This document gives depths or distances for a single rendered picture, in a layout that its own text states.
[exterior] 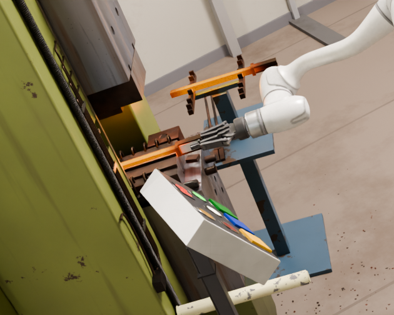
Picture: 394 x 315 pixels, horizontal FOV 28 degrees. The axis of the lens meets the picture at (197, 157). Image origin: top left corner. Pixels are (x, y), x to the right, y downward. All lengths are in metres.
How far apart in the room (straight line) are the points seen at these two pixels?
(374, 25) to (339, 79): 2.39
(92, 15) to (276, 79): 0.71
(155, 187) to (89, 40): 0.48
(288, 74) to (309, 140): 1.69
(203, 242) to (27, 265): 0.69
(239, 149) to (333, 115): 1.41
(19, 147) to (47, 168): 0.10
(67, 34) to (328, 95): 2.63
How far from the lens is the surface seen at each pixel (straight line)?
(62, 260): 2.39
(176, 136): 2.77
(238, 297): 2.54
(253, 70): 3.08
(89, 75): 2.35
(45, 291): 2.48
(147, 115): 3.04
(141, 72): 2.53
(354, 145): 4.17
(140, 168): 2.66
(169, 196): 2.07
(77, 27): 2.29
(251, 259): 2.03
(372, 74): 4.77
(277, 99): 2.59
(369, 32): 2.45
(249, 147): 3.13
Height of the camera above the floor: 2.27
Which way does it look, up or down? 30 degrees down
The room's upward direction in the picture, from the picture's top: 24 degrees counter-clockwise
